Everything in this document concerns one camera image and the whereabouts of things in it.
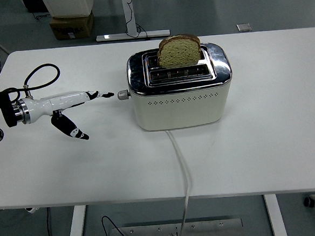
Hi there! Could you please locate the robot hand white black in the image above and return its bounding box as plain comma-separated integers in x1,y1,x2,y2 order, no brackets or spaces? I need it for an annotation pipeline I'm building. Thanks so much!
23,88,118,145

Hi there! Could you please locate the cream and chrome toaster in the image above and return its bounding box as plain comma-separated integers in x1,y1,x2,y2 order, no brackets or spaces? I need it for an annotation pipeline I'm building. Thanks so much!
114,40,236,134

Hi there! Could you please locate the brown cardboard box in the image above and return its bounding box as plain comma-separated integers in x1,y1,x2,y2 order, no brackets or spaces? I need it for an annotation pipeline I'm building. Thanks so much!
49,10,96,41

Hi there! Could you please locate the black box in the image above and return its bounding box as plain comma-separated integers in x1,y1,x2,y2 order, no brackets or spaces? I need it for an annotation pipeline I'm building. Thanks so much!
21,0,50,15

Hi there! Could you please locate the white desk leg with foot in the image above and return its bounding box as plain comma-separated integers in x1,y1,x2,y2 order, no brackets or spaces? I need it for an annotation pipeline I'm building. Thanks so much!
93,0,171,43

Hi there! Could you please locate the white table leg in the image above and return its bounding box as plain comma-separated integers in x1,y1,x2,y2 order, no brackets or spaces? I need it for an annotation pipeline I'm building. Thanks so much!
262,193,289,236
63,205,88,236

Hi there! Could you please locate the brown bread slice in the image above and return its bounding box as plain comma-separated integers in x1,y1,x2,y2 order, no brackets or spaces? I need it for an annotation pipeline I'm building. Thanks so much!
155,33,203,70

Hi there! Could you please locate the grey metal plate with screws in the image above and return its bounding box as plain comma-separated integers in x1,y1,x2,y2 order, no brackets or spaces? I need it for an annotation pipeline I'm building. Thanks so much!
111,218,245,236

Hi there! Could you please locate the grey floor socket plate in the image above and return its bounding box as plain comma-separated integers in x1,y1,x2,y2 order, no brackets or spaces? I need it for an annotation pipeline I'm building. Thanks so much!
236,22,252,32

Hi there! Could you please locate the thin black hanging cable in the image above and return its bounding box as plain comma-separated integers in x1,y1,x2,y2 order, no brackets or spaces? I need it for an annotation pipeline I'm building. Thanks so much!
124,0,149,41

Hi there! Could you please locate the thin black floor cable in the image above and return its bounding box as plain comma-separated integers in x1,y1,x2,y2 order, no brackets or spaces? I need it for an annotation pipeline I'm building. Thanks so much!
45,207,58,236

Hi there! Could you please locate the white toaster power cable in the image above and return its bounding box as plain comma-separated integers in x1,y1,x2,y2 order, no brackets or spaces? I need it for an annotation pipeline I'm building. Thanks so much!
165,128,196,236

